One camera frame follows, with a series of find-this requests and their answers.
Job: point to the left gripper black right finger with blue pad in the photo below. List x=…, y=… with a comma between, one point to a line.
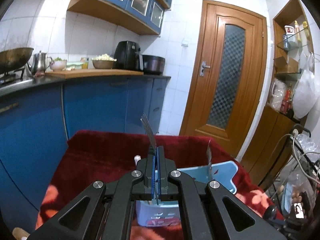
x=209, y=211

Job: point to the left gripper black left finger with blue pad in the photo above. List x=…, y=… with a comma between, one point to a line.
x=102, y=211

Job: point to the steel knife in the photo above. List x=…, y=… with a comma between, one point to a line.
x=209, y=157

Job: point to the dark spoon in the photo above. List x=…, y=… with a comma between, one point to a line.
x=270, y=213

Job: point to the large steel fork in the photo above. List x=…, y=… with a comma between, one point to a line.
x=149, y=132

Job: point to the blue kitchen base cabinets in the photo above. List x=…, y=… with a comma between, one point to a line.
x=39, y=116

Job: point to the light blue utensil holder box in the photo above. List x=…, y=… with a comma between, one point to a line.
x=156, y=213

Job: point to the wooden door with glass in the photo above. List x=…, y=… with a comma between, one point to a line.
x=222, y=104

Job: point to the wooden cutting board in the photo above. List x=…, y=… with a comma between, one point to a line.
x=80, y=73

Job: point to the bowl of white food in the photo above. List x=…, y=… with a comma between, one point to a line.
x=104, y=61

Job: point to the white plastic bag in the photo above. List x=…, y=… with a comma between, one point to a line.
x=306, y=91

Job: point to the white floral bowl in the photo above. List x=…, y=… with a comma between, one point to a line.
x=58, y=64

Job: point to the dark rice cooker pot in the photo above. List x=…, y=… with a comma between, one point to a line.
x=153, y=64

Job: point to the black air fryer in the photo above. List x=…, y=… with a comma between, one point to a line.
x=128, y=56

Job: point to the steel kettle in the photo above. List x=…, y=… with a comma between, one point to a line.
x=39, y=66

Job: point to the wooden shelf unit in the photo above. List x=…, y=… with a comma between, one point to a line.
x=269, y=149

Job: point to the black wire rack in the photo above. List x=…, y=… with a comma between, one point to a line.
x=295, y=187

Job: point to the steel door handle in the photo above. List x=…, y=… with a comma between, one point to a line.
x=203, y=67

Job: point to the black wok with handle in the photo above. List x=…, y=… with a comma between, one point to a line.
x=14, y=58

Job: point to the blue glass wall cabinet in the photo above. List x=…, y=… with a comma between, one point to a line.
x=143, y=17

